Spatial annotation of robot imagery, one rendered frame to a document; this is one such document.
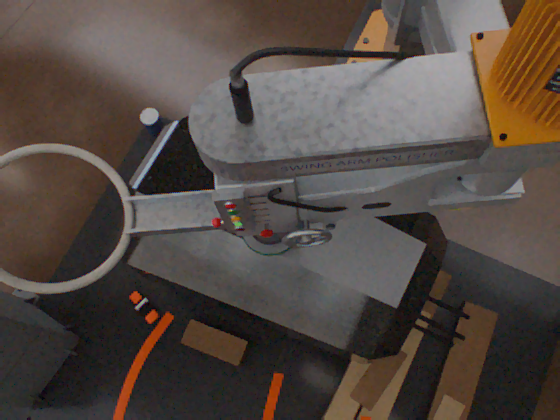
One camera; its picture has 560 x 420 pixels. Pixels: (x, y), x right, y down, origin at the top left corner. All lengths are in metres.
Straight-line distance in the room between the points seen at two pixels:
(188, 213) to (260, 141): 0.68
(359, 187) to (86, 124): 2.21
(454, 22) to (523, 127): 0.51
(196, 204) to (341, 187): 0.56
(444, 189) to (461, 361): 1.29
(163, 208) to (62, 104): 1.78
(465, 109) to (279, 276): 1.05
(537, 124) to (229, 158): 0.65
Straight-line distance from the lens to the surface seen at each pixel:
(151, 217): 1.90
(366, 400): 2.65
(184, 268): 2.28
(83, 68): 3.65
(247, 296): 2.21
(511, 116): 1.32
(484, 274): 3.03
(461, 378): 2.85
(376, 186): 1.53
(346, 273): 2.05
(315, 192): 1.53
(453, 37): 1.70
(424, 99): 1.32
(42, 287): 1.83
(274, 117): 1.28
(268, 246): 2.02
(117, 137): 3.36
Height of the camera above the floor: 2.85
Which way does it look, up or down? 71 degrees down
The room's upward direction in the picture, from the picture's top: 11 degrees counter-clockwise
